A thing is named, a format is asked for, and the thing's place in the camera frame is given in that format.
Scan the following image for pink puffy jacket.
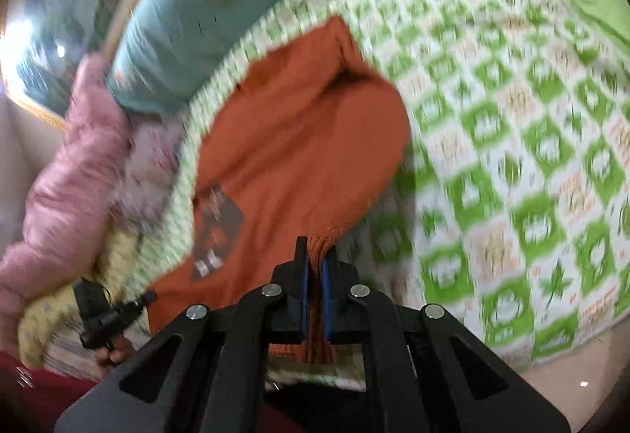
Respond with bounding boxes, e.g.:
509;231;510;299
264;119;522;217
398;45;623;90
1;52;129;358

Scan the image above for person's left hand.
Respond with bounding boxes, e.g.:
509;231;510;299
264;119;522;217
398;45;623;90
94;336;135;377

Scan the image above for yellow patterned cloth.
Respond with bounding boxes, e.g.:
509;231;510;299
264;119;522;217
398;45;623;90
18;230;143;379

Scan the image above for orange knitted sweater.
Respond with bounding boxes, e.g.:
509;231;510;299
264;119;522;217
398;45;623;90
145;15;413;365

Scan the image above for green white patterned bedsheet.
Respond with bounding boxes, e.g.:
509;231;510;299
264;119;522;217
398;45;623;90
135;0;629;369

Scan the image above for pink white fuzzy cloth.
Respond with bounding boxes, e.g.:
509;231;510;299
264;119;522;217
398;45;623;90
114;118;185;234

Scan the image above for red sleeve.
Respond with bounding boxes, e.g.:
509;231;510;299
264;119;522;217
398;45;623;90
0;352;96;433

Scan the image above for gold framed mirror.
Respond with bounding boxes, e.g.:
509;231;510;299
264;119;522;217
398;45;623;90
1;0;139;127

